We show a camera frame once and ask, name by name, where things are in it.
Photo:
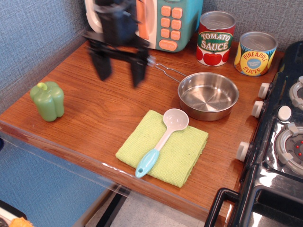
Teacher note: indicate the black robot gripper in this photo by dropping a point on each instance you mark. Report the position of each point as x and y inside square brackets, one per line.
[113, 36]

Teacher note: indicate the green toy bell pepper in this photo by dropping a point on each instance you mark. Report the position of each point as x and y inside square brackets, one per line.
[49, 100]

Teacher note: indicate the stainless steel pot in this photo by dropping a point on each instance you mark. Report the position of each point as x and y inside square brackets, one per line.
[205, 96]

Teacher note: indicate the toy microwave oven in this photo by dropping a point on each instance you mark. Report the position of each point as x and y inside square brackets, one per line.
[168, 25]

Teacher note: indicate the tomato sauce can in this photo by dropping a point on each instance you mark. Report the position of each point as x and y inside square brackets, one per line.
[215, 35]

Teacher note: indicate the green folded cloth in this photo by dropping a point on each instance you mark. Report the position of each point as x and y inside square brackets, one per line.
[178, 156]

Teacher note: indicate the pineapple slices can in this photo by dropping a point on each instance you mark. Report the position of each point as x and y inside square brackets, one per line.
[255, 53]

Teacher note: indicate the white stove knob middle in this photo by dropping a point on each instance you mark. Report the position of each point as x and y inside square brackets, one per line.
[257, 107]

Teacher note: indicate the white stove knob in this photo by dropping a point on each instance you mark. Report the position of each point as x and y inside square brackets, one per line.
[257, 107]
[263, 90]
[242, 150]

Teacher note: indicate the white stove knob upper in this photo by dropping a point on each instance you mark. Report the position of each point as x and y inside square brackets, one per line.
[263, 90]

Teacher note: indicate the white stove knob lower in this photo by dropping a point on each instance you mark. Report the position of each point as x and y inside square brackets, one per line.
[242, 150]

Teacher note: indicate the orange fuzzy object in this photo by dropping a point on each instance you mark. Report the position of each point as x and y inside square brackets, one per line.
[20, 222]

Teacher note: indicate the black toy stove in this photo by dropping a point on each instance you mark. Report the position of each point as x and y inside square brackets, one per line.
[271, 193]

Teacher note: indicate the white spoon with blue handle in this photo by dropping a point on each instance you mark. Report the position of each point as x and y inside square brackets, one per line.
[174, 120]

